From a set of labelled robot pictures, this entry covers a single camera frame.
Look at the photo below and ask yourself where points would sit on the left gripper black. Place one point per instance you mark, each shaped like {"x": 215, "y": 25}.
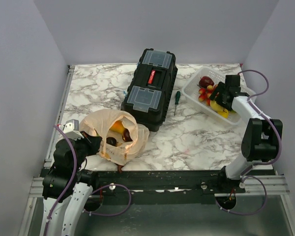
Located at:
{"x": 93, "y": 141}

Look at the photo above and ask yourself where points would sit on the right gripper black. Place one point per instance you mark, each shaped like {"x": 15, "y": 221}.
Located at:
{"x": 221, "y": 89}

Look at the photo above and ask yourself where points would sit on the yellow fake fruit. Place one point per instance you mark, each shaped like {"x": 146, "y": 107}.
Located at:
{"x": 216, "y": 107}

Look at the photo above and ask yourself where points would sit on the yellow fake mango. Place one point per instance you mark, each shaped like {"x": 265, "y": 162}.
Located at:
{"x": 224, "y": 113}

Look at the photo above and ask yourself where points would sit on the dark plum fake fruit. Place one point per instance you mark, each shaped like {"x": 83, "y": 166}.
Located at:
{"x": 111, "y": 141}

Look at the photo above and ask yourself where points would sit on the translucent orange plastic bag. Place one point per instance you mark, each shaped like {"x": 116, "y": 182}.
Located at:
{"x": 99, "y": 122}

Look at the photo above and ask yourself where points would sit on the orange yellow fake papaya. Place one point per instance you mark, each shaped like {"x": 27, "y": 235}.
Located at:
{"x": 118, "y": 127}

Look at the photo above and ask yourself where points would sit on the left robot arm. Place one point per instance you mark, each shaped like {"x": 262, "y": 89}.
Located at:
{"x": 66, "y": 187}

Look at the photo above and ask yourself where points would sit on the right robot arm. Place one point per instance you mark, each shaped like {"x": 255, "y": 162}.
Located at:
{"x": 261, "y": 143}

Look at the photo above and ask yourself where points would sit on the dark red fake apple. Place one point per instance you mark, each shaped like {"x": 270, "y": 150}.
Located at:
{"x": 206, "y": 81}

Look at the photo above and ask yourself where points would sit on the red yellow cherry bunch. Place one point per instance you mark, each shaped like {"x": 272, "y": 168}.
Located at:
{"x": 205, "y": 93}

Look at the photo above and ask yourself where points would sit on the brown faucet tap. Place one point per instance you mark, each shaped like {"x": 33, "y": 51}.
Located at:
{"x": 119, "y": 168}

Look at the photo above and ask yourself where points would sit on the black plastic toolbox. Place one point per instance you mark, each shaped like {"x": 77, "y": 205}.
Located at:
{"x": 148, "y": 96}

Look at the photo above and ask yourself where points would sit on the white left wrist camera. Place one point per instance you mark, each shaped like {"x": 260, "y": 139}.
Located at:
{"x": 71, "y": 129}

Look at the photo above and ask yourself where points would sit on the green handled screwdriver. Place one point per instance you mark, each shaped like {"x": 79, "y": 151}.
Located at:
{"x": 177, "y": 98}

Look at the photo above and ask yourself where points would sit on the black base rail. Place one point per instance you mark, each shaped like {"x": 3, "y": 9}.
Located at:
{"x": 158, "y": 187}

